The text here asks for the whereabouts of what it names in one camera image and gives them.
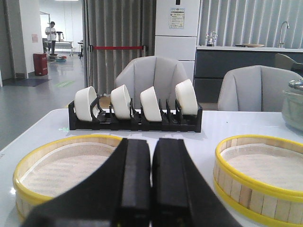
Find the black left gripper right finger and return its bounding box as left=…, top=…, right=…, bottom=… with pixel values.
left=151, top=138, right=240, bottom=227

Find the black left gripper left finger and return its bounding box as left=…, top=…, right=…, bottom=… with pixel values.
left=22, top=139, right=150, bottom=227

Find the bamboo steamer tray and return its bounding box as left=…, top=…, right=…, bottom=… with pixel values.
left=13, top=134, right=122, bottom=221
left=213, top=135, right=303, bottom=227

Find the white steamer liner cloth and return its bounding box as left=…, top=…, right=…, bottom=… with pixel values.
left=221, top=143, right=303, bottom=191
left=21, top=142, right=116, bottom=197

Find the black dish rack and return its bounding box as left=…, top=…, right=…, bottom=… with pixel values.
left=68, top=97, right=203, bottom=132

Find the white bowl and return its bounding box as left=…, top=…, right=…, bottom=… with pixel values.
left=110, top=85, right=131, bottom=120
left=175, top=79, right=198, bottom=115
left=74, top=86, right=97, bottom=122
left=140, top=86, right=162, bottom=122

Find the left grey chair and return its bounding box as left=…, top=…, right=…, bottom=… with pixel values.
left=115, top=56, right=188, bottom=109

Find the grey chair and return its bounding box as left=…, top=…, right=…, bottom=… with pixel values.
left=218, top=65, right=302, bottom=112
left=115, top=56, right=188, bottom=109

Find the right grey chair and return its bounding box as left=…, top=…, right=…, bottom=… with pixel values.
left=218, top=65, right=302, bottom=112

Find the grey kitchen counter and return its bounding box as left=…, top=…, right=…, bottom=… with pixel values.
left=194, top=46, right=303, bottom=103

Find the green electric cooking pot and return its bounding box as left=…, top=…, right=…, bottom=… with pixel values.
left=282, top=79, right=303, bottom=131

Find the red barrier belt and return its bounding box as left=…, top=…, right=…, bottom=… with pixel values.
left=90, top=45, right=145, bottom=50

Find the red trash bin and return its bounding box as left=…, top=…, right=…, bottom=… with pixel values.
left=33, top=53, right=48, bottom=76

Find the white refrigerator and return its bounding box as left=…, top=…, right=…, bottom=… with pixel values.
left=154, top=0, right=201, bottom=62

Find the person in white shirt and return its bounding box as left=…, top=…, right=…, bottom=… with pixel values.
left=45, top=21, right=56, bottom=55

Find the chrome faucet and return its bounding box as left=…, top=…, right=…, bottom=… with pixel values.
left=277, top=21, right=290, bottom=48

